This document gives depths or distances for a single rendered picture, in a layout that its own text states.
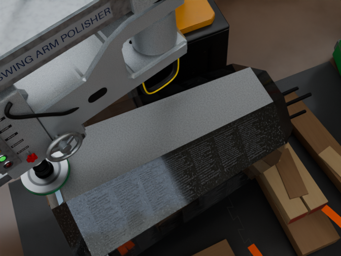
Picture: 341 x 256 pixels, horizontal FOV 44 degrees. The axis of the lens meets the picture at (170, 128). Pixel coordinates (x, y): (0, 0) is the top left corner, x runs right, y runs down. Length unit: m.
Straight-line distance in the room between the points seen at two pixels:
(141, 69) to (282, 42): 1.86
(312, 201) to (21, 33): 1.84
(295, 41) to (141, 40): 1.94
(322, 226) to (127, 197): 1.19
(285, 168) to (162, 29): 1.30
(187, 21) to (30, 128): 1.22
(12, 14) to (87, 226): 1.04
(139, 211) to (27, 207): 1.07
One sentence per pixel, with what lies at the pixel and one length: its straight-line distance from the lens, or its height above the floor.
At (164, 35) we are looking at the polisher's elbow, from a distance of 1.63.
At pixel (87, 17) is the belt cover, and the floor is 1.64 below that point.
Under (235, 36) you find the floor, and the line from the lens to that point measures 3.38.
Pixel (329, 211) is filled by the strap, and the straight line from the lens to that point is 2.56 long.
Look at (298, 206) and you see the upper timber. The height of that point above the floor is 0.22.
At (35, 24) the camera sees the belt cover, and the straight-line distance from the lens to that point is 1.29.
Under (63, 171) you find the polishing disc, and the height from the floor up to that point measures 0.86.
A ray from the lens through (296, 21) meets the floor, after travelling 3.53.
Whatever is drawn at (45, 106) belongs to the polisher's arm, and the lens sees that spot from 1.51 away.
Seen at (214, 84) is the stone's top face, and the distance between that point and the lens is 2.12.
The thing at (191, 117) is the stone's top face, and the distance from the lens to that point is 2.02.
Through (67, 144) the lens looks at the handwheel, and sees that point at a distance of 1.60.
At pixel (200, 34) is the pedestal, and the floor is 0.74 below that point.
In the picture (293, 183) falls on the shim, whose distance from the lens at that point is 2.55.
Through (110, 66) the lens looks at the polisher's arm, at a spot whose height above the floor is 1.36.
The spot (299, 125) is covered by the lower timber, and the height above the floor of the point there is 0.11.
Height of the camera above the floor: 2.56
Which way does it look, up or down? 61 degrees down
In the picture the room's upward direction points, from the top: 8 degrees counter-clockwise
